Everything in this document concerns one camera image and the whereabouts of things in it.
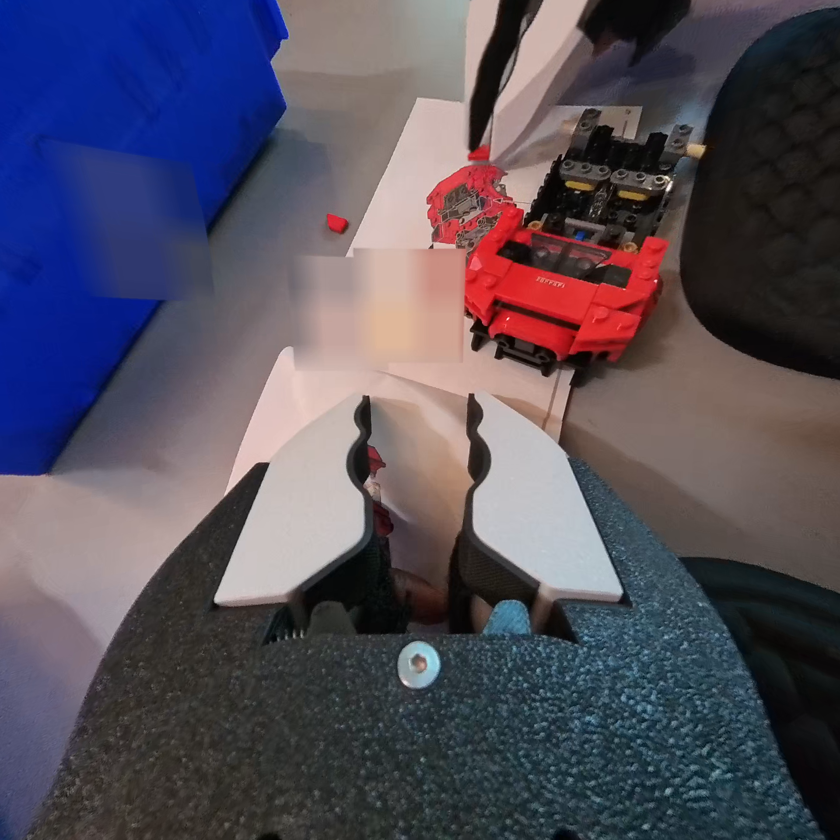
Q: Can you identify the person's left hand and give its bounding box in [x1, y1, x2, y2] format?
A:
[392, 570, 450, 624]

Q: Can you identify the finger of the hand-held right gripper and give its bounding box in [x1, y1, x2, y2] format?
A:
[467, 0, 532, 151]
[491, 0, 595, 169]

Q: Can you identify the white instruction booklet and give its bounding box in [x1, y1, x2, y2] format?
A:
[223, 97, 645, 572]

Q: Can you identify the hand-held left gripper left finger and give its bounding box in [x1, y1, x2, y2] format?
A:
[213, 392, 389, 636]

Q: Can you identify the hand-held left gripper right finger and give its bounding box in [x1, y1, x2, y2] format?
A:
[458, 390, 626, 636]

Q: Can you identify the red lego car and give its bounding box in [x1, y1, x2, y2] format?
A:
[462, 108, 711, 388]

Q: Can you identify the large blue plastic bin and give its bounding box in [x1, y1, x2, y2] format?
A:
[0, 0, 290, 475]

